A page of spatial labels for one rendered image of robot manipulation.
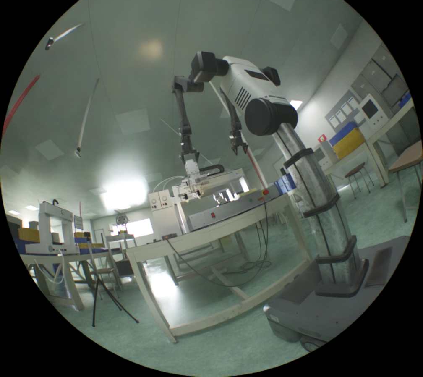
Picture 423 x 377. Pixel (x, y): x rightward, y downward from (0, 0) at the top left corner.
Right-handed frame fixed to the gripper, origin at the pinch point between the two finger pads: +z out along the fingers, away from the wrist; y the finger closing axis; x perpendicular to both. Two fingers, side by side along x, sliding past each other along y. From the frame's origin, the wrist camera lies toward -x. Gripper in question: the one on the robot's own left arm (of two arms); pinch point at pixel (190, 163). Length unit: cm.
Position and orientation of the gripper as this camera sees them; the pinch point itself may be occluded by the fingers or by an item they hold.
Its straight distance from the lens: 106.6
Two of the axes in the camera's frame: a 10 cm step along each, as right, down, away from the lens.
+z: 1.6, 9.8, 0.9
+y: -9.0, 1.8, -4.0
